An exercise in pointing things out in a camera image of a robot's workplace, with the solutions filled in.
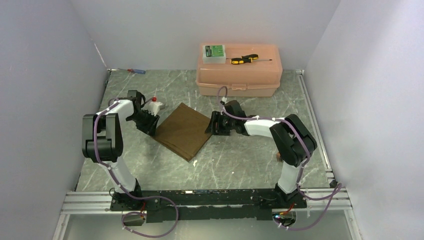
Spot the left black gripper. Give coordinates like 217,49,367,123
127,109,160,138

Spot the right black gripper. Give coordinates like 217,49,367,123
205,111,236,136

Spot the brown cloth napkin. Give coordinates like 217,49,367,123
153,103,211,162

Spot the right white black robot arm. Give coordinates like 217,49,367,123
205,99,317,208

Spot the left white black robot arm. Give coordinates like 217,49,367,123
82,90,165,210

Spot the pink plastic storage box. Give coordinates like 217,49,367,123
196,43,283,97

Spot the blue red screwdriver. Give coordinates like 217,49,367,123
117,68,146,74

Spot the yellow black screwdriver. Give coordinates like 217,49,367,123
227,54,272,65

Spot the green white small box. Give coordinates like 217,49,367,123
201,44,227,64

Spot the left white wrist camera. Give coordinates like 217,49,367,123
144,96,165,116

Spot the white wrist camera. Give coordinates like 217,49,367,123
144,96,165,116
219,96,228,105

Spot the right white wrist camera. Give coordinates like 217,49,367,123
219,96,228,105

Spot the aluminium frame rail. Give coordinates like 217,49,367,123
53,188,362,240

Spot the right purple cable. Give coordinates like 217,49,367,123
216,86,343,232

